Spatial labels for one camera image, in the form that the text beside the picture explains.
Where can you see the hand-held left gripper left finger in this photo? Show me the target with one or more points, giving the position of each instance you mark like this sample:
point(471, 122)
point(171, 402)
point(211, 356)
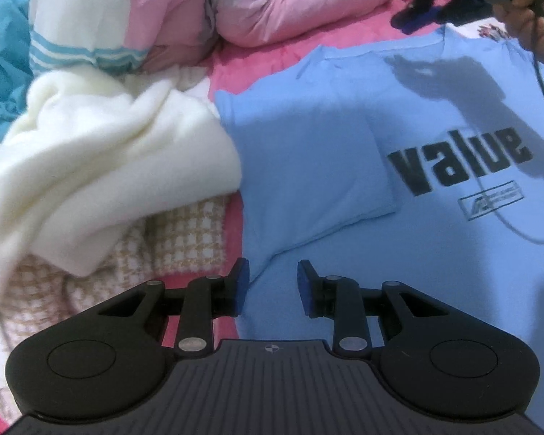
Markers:
point(241, 287)

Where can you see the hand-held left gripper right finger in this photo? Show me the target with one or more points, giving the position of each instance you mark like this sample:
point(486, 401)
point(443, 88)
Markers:
point(304, 287)

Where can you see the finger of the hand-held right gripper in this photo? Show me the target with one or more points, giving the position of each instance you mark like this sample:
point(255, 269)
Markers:
point(462, 4)
point(419, 18)

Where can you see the blue t-shirt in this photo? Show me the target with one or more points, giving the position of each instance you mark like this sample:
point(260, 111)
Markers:
point(326, 145)

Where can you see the person's right hand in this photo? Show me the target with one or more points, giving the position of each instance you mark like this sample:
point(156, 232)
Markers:
point(519, 27)

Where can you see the beige checked cloth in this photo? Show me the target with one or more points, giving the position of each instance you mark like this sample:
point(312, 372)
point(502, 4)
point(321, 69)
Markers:
point(186, 231)

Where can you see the pink grey quilt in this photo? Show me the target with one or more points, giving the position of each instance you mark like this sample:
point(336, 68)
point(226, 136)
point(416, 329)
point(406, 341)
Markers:
point(276, 4)

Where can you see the pink floral blanket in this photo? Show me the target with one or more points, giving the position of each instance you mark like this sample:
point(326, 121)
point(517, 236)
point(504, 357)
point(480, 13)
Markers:
point(254, 61)

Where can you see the cream fleece garment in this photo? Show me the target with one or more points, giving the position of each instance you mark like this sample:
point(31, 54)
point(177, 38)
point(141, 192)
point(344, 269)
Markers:
point(95, 145)

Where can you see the blue cartoon quilt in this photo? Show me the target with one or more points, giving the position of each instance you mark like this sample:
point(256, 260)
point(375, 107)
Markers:
point(4, 54)

